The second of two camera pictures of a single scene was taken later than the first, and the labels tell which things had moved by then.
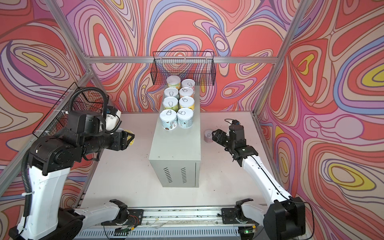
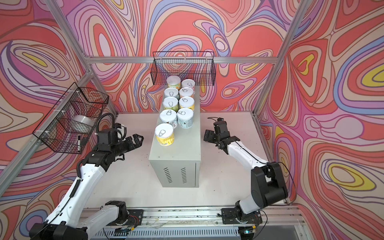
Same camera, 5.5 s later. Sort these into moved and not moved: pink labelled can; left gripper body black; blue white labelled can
Moved: left gripper body black
Not moved: blue white labelled can; pink labelled can
